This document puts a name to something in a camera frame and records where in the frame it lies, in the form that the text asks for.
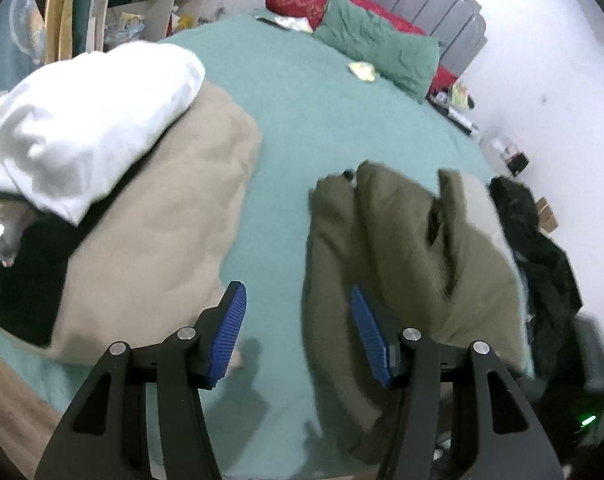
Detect olive green garment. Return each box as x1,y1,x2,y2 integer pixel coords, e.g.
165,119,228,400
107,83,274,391
302,160,535,466

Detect bed with teal sheet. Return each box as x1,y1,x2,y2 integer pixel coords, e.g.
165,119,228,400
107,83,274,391
0,12,533,478

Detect clear jar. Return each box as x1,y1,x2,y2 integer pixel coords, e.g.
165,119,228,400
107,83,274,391
482,135,518,166

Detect black garment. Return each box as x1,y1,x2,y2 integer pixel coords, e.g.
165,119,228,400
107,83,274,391
489,176,583,391
0,190,95,346

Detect white garment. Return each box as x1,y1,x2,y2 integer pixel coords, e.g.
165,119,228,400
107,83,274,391
0,41,206,226

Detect yellow curtain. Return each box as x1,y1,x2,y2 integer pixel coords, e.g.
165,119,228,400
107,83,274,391
44,0,82,63

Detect grey padded headboard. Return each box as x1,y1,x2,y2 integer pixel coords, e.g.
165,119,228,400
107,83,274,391
289,0,487,78

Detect clear plastic bag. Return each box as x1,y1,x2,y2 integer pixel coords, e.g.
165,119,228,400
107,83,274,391
0,197,37,267

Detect brown cloth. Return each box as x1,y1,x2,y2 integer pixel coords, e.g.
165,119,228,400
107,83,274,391
0,340,62,480

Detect teal curtain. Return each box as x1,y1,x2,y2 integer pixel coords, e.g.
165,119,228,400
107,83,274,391
74,0,102,56

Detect small cardboard box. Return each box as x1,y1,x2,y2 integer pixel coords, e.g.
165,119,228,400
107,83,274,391
534,197,558,233

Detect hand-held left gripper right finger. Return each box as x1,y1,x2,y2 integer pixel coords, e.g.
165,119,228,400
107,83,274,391
350,283,565,480

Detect teal pillow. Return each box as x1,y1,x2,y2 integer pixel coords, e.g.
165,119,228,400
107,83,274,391
313,0,441,105

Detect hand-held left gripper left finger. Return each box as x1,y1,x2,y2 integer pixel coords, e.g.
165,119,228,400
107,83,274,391
34,280,249,480

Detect pale printed packet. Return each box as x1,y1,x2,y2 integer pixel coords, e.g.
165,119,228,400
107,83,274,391
274,16,315,33

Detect beige garment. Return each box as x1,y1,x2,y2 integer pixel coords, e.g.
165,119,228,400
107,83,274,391
52,80,263,368

